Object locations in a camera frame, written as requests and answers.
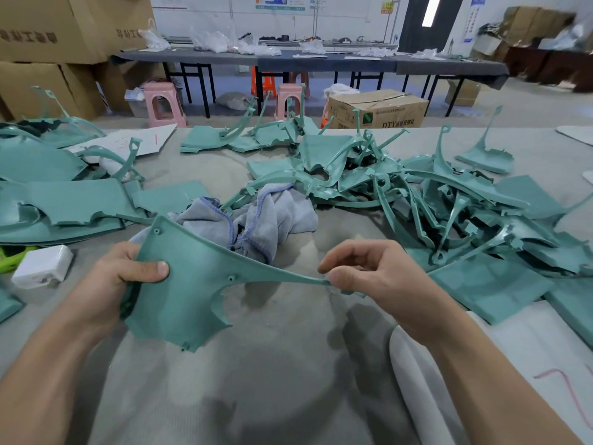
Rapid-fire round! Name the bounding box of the person's left hand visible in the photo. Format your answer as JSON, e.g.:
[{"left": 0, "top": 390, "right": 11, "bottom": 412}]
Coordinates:
[{"left": 63, "top": 240, "right": 172, "bottom": 344}]

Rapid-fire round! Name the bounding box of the person's right hand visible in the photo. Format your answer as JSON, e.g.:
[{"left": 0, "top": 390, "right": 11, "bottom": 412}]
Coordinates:
[{"left": 318, "top": 239, "right": 465, "bottom": 344}]

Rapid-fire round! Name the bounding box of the single green plastic part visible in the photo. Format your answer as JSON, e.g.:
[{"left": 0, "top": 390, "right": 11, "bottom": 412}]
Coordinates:
[{"left": 120, "top": 214, "right": 333, "bottom": 353}]

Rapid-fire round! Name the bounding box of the pile of green plastic parts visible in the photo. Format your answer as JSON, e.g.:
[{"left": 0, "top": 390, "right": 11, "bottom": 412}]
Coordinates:
[{"left": 0, "top": 86, "right": 593, "bottom": 349}]

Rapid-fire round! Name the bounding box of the grey-blue wiping cloth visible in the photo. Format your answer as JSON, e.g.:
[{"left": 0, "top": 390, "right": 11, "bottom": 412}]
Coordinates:
[{"left": 130, "top": 183, "right": 319, "bottom": 267}]

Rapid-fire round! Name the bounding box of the brown cardboard box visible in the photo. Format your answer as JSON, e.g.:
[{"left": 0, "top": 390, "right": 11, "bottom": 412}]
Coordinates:
[{"left": 324, "top": 88, "right": 430, "bottom": 132}]

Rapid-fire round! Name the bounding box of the stack of brown cardboard boxes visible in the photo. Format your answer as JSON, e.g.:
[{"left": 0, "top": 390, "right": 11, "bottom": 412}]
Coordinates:
[{"left": 0, "top": 0, "right": 157, "bottom": 121}]

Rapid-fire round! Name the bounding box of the person's left forearm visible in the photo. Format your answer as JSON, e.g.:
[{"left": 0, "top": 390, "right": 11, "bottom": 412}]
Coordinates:
[{"left": 0, "top": 305, "right": 103, "bottom": 445}]

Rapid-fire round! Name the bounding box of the person's right forearm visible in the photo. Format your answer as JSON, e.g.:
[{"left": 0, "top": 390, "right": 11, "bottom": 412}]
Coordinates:
[{"left": 426, "top": 315, "right": 585, "bottom": 445}]

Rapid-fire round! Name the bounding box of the white power adapter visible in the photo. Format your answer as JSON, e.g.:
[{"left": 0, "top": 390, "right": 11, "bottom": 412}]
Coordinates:
[{"left": 10, "top": 244, "right": 75, "bottom": 290}]

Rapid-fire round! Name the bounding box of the green and yellow gadget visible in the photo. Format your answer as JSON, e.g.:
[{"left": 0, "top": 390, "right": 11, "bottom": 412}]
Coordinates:
[{"left": 0, "top": 245, "right": 38, "bottom": 274}]

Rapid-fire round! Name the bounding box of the white paper sheet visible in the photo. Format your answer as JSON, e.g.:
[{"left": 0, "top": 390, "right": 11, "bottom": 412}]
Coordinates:
[{"left": 65, "top": 124, "right": 179, "bottom": 167}]

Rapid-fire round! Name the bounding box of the pink plastic stool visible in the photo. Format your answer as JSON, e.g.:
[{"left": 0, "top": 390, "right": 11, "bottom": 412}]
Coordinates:
[
  {"left": 274, "top": 83, "right": 306, "bottom": 122},
  {"left": 141, "top": 81, "right": 187, "bottom": 129}
]

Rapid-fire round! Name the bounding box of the long grey work table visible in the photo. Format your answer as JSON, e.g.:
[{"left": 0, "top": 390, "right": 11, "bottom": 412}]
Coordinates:
[{"left": 113, "top": 47, "right": 511, "bottom": 119}]

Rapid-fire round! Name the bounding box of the orange object under table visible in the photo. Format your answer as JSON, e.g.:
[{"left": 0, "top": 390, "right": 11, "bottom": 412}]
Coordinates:
[{"left": 251, "top": 67, "right": 277, "bottom": 101}]

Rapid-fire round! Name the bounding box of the dark door with window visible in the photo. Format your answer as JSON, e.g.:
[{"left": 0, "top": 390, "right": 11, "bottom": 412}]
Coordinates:
[{"left": 398, "top": 0, "right": 466, "bottom": 54}]

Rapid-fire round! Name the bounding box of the heap of clear plastic bags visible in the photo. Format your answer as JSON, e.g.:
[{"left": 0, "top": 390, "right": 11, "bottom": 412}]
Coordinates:
[{"left": 139, "top": 27, "right": 284, "bottom": 57}]

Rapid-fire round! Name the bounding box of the colourful wall poster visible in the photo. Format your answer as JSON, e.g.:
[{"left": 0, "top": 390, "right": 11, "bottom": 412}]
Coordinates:
[{"left": 256, "top": 0, "right": 307, "bottom": 13}]

